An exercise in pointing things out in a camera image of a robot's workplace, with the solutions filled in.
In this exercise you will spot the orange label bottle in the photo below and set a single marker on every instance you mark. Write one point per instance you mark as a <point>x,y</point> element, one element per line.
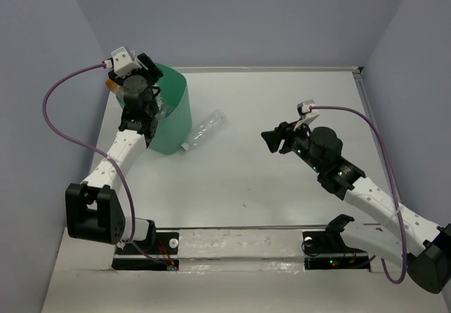
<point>112,86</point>

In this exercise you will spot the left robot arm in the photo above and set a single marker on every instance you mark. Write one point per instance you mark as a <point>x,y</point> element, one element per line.
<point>99,208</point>

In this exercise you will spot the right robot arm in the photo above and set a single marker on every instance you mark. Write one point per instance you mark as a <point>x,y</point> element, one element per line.
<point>405,237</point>

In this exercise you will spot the green plastic bin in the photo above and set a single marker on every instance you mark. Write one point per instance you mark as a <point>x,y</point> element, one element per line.
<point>172,115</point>

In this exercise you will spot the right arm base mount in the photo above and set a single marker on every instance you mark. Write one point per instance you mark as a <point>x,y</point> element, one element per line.
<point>326,250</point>

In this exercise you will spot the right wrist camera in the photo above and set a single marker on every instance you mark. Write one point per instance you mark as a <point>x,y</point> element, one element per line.
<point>307,113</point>

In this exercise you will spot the clear ribbed bottle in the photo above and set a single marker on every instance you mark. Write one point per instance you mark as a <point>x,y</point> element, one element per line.
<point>204,131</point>
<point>165,110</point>

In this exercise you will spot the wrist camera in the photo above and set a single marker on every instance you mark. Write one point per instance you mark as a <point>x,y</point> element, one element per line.
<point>122,62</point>
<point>307,113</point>

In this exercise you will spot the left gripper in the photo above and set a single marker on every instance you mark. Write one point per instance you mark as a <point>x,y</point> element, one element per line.
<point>153,74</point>

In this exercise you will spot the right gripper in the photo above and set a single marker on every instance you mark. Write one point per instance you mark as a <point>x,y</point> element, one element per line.
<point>284,130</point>

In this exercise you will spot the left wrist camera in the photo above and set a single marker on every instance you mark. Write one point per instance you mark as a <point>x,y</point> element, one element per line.
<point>122,62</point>

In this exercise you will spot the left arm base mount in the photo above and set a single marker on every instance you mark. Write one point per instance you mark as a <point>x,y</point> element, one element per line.
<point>157,252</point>

